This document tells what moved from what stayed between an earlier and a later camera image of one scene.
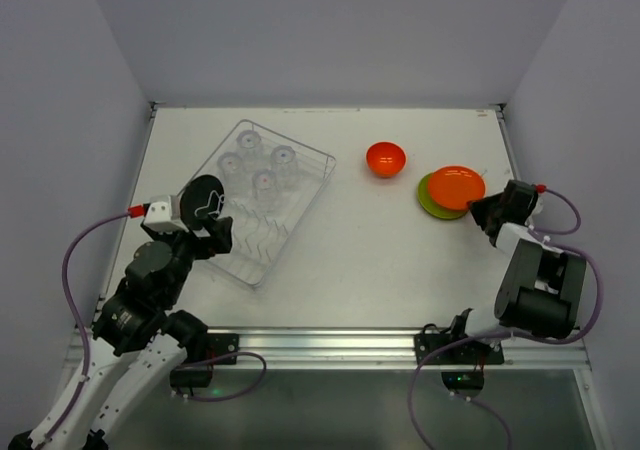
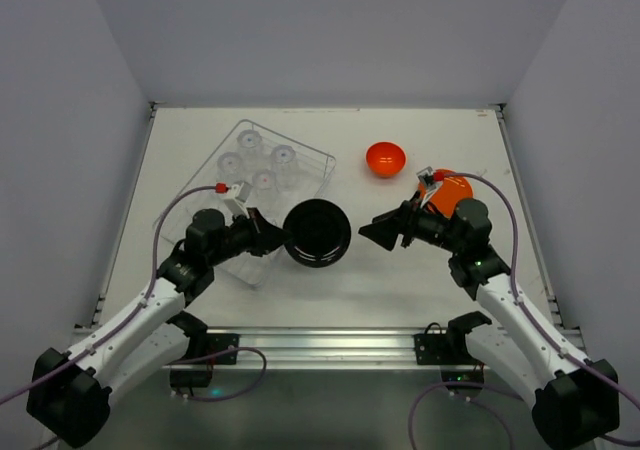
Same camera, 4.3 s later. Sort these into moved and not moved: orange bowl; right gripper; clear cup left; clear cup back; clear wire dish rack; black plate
Moved: black plate; right gripper
Not moved: clear cup back; clear cup left; clear wire dish rack; orange bowl
